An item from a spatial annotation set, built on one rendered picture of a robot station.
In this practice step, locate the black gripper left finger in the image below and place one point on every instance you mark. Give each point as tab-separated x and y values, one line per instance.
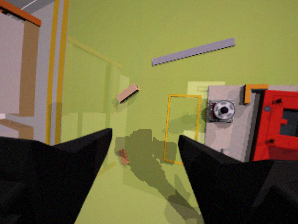
58	177

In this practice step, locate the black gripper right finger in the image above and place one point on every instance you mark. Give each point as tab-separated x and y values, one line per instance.
230	191

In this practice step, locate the grey flat bar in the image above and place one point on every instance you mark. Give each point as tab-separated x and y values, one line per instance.
195	50

